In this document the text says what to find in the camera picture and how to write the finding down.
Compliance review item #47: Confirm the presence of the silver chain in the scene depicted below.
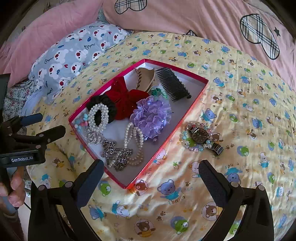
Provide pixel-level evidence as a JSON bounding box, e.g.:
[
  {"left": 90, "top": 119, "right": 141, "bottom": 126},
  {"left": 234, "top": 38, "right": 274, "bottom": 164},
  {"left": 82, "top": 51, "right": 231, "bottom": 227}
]
[{"left": 102, "top": 140, "right": 133, "bottom": 172}]

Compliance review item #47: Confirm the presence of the clear crystal bead ornament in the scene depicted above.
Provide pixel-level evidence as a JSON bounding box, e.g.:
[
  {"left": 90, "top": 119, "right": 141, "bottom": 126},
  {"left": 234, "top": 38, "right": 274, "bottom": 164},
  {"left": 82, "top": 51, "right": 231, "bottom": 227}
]
[{"left": 84, "top": 130, "right": 103, "bottom": 146}]

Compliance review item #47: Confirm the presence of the red cardboard box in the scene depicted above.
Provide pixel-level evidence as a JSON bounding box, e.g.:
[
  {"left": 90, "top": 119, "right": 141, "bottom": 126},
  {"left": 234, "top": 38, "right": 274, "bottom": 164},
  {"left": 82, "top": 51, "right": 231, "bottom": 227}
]
[{"left": 68, "top": 59, "right": 208, "bottom": 189}]

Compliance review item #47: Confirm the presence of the pastel crystal bead bracelet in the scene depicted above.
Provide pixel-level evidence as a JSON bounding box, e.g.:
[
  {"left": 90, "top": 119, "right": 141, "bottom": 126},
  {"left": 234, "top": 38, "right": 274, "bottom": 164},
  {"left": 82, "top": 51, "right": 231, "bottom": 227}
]
[{"left": 181, "top": 128, "right": 214, "bottom": 153}]

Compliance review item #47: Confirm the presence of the black hair comb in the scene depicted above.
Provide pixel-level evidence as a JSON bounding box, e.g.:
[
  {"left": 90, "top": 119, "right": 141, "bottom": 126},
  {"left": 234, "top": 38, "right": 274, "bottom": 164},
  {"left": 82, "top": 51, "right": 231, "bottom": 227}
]
[{"left": 155, "top": 68, "right": 192, "bottom": 102}]

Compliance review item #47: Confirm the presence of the purple organza scrunchie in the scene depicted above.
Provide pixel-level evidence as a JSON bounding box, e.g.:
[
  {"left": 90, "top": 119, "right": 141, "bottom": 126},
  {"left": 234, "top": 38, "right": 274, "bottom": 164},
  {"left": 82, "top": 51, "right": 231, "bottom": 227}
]
[{"left": 129, "top": 96, "right": 172, "bottom": 142}]

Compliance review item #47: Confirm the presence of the black scrunchie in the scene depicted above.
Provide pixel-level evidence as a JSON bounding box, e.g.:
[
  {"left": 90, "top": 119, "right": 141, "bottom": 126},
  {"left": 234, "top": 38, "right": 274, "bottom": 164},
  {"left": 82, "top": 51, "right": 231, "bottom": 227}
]
[{"left": 86, "top": 95, "right": 117, "bottom": 123}]

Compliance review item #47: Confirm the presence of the colourful bead bracelet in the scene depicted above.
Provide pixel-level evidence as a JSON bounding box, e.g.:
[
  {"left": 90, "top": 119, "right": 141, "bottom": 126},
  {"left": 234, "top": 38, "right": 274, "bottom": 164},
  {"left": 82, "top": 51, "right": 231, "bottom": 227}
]
[{"left": 73, "top": 113, "right": 89, "bottom": 128}]

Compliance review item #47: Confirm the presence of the person's left hand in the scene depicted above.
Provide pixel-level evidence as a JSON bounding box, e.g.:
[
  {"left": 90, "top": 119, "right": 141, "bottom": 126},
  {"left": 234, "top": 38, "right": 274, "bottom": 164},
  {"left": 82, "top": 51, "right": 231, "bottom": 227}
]
[{"left": 8, "top": 167, "right": 26, "bottom": 204}]

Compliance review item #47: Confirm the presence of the white pearl bracelet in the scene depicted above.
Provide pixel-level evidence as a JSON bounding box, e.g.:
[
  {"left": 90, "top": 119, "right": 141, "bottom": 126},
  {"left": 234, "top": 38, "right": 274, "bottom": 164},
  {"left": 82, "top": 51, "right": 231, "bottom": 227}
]
[{"left": 87, "top": 103, "right": 109, "bottom": 133}]

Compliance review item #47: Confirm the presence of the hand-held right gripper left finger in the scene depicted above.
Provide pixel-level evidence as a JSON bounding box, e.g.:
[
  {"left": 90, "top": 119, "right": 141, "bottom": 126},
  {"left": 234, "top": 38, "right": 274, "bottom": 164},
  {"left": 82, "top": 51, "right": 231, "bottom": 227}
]
[{"left": 28, "top": 159, "right": 104, "bottom": 241}]

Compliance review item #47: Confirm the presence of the pearl necklace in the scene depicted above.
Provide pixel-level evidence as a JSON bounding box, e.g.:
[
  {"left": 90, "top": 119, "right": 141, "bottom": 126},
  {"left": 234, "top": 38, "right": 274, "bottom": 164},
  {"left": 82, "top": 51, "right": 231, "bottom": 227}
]
[{"left": 107, "top": 122, "right": 145, "bottom": 168}]

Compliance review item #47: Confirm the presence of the green braided hair tie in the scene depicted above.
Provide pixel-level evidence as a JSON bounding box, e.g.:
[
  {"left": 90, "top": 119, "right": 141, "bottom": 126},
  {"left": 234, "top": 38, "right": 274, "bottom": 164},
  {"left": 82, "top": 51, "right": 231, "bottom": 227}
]
[{"left": 151, "top": 88, "right": 169, "bottom": 99}]

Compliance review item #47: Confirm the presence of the pink duvet with plaid hearts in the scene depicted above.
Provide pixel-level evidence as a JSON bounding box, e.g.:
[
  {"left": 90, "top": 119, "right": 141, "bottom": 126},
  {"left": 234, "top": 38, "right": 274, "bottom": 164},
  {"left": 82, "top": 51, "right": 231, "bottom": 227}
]
[{"left": 0, "top": 0, "right": 296, "bottom": 91}]

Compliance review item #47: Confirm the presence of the red velvet hair bow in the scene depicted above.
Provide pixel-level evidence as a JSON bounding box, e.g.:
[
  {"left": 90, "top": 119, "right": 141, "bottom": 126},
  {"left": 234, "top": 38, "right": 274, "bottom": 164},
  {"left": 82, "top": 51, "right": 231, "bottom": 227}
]
[{"left": 107, "top": 76, "right": 149, "bottom": 120}]

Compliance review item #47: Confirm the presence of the black and silver wristwatch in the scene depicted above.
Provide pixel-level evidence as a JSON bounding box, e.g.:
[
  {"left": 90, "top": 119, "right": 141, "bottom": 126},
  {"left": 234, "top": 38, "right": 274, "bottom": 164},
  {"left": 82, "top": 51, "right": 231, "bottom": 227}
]
[{"left": 187, "top": 124, "right": 224, "bottom": 156}]

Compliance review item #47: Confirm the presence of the grey bear print pillow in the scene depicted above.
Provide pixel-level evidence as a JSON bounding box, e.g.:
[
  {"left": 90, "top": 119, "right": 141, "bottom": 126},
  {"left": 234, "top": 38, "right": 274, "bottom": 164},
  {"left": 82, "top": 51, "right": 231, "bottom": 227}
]
[{"left": 29, "top": 22, "right": 130, "bottom": 105}]

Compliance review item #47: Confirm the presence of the yellow bear print blanket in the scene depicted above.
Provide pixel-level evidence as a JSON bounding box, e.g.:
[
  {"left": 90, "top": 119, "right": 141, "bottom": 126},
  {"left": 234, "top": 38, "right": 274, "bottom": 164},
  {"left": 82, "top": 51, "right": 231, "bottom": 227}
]
[{"left": 25, "top": 31, "right": 296, "bottom": 241}]

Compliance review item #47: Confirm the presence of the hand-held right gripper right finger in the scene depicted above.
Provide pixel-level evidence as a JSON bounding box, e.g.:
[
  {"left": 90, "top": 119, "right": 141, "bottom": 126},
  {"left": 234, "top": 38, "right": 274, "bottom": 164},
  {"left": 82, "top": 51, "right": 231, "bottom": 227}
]
[{"left": 198, "top": 159, "right": 274, "bottom": 241}]

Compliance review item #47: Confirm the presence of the beige hair claw clip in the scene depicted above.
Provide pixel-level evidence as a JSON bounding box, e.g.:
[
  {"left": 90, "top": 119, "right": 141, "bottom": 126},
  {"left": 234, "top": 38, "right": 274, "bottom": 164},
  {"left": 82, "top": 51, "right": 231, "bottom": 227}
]
[{"left": 135, "top": 67, "right": 156, "bottom": 91}]

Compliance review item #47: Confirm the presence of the floral bed sheet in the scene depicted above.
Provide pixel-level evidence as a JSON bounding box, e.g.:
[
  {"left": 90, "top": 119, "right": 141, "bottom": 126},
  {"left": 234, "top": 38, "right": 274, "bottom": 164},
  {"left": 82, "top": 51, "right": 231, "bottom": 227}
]
[{"left": 5, "top": 79, "right": 35, "bottom": 116}]

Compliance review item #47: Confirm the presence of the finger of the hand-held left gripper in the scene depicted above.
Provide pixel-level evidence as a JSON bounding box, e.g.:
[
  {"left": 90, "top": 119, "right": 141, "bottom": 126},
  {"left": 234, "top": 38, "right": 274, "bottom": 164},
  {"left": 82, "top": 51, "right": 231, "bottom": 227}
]
[
  {"left": 14, "top": 125, "right": 66, "bottom": 150},
  {"left": 3, "top": 113, "right": 44, "bottom": 134}
]

